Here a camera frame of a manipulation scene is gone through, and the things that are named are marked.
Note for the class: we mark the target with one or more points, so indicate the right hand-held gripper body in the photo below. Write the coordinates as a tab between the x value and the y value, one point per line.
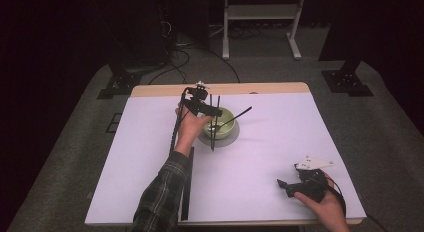
311	185

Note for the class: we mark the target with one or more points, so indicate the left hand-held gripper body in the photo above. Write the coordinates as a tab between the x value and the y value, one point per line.
196	102

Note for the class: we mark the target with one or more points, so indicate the pale green bowl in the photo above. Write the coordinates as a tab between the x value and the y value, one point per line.
228	127

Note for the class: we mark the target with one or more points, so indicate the black chopstick tray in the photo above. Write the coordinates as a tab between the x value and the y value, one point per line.
186	192

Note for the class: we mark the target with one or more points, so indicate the person's left hand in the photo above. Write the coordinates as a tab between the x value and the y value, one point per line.
190	128

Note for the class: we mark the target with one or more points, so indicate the person's right hand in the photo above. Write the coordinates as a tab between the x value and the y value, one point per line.
328	208

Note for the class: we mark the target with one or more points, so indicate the white table mat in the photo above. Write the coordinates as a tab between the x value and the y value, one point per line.
266	175

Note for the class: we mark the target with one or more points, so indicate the grey round coaster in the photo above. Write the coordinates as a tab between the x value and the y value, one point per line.
230	142

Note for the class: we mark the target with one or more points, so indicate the black computer tower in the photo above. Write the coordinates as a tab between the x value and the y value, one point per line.
143	28

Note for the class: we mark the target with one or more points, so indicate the dark curtain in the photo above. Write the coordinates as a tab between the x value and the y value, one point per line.
393	32

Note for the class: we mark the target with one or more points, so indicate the black stand base plate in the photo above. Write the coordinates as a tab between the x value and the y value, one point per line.
346	80
121	83

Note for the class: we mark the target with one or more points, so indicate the black floor outlet frame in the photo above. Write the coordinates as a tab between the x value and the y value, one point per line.
113	122

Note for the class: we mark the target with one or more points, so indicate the white metal stand frame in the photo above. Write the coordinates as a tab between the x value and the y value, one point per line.
261	11

